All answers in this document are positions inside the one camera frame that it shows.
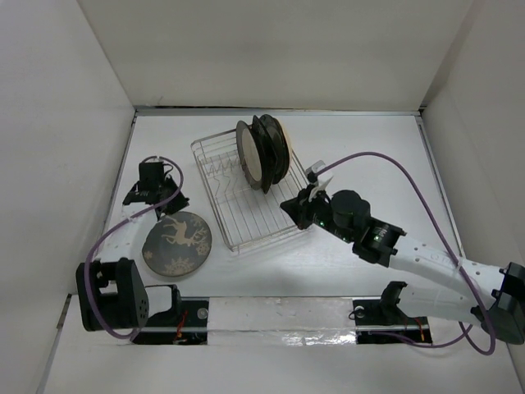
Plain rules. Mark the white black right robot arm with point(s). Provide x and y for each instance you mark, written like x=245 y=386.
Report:
x=485 y=296

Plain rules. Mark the steel wire dish rack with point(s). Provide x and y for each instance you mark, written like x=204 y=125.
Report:
x=245 y=217

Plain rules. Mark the beige plate leaf pattern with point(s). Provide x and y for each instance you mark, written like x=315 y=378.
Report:
x=288 y=139

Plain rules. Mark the grey plate tree pattern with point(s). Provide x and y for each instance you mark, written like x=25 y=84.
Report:
x=177 y=245

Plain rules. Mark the cream plate brown metallic rim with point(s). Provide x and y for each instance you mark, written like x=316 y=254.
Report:
x=248 y=155

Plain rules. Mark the cream plate black striped rim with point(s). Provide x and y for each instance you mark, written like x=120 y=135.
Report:
x=280 y=144

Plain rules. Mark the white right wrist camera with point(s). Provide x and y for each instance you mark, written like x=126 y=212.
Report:
x=318 y=176

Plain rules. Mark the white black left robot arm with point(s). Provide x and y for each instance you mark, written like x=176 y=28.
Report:
x=111 y=292

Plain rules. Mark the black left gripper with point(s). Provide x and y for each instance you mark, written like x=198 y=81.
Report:
x=178 y=204

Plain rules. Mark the silver front table rail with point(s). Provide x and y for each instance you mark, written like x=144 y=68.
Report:
x=284 y=321

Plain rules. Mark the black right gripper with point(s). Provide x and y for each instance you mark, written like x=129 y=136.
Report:
x=299 y=208

